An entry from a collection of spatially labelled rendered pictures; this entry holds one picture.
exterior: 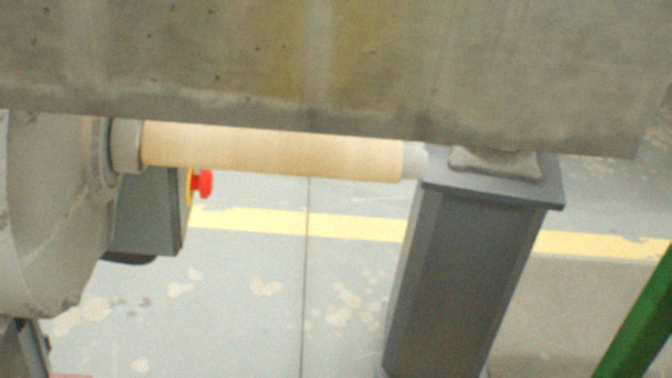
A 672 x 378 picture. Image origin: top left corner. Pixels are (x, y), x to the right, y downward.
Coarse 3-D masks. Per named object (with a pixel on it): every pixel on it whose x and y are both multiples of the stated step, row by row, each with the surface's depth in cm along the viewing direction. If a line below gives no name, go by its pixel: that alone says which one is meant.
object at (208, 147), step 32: (160, 128) 49; (192, 128) 49; (224, 128) 49; (160, 160) 49; (192, 160) 49; (224, 160) 49; (256, 160) 49; (288, 160) 49; (320, 160) 49; (352, 160) 49; (384, 160) 49
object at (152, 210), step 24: (168, 168) 77; (120, 192) 79; (144, 192) 79; (168, 192) 79; (192, 192) 90; (120, 216) 81; (144, 216) 81; (168, 216) 81; (120, 240) 84; (144, 240) 84; (168, 240) 84; (144, 264) 92
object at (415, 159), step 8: (408, 152) 50; (416, 152) 50; (424, 152) 50; (408, 160) 50; (416, 160) 50; (424, 160) 50; (408, 168) 50; (416, 168) 50; (424, 168) 50; (408, 176) 50; (416, 176) 50
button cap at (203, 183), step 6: (192, 174) 88; (204, 174) 87; (210, 174) 87; (192, 180) 87; (198, 180) 87; (204, 180) 86; (210, 180) 87; (192, 186) 87; (198, 186) 87; (204, 186) 86; (210, 186) 87; (204, 192) 87; (210, 192) 88; (204, 198) 88
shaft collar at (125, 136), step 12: (120, 120) 48; (132, 120) 48; (144, 120) 49; (120, 132) 48; (132, 132) 48; (120, 144) 48; (132, 144) 48; (120, 156) 48; (132, 156) 48; (120, 168) 49; (132, 168) 49; (144, 168) 50
